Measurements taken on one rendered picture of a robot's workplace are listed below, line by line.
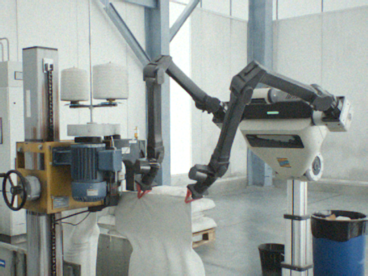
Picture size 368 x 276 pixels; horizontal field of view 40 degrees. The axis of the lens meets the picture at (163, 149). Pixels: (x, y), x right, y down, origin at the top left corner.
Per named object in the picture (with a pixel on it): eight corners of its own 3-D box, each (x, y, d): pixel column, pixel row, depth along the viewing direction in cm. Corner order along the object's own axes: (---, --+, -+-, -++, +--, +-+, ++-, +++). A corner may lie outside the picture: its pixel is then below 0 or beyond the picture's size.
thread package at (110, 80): (136, 100, 230) (136, 63, 229) (109, 100, 218) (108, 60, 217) (112, 102, 241) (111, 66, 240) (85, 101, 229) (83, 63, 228)
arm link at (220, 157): (256, 88, 188) (243, 74, 196) (243, 88, 186) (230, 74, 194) (228, 177, 212) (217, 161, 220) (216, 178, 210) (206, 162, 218)
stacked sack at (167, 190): (207, 200, 604) (206, 187, 603) (184, 204, 571) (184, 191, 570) (165, 195, 648) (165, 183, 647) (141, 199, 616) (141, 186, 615)
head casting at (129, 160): (145, 190, 265) (144, 133, 264) (111, 195, 247) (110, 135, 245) (107, 185, 285) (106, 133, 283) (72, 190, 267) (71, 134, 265)
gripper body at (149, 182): (133, 182, 239) (138, 169, 236) (148, 179, 247) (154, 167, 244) (142, 190, 236) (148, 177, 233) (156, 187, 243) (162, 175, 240)
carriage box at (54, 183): (104, 204, 243) (104, 140, 241) (46, 214, 218) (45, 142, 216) (72, 200, 259) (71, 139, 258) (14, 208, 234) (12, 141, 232)
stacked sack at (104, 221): (160, 223, 588) (160, 211, 587) (122, 233, 535) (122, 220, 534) (134, 219, 614) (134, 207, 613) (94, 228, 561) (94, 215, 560)
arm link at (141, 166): (165, 151, 233) (154, 147, 240) (146, 150, 226) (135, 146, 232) (160, 176, 235) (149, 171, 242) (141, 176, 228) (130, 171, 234)
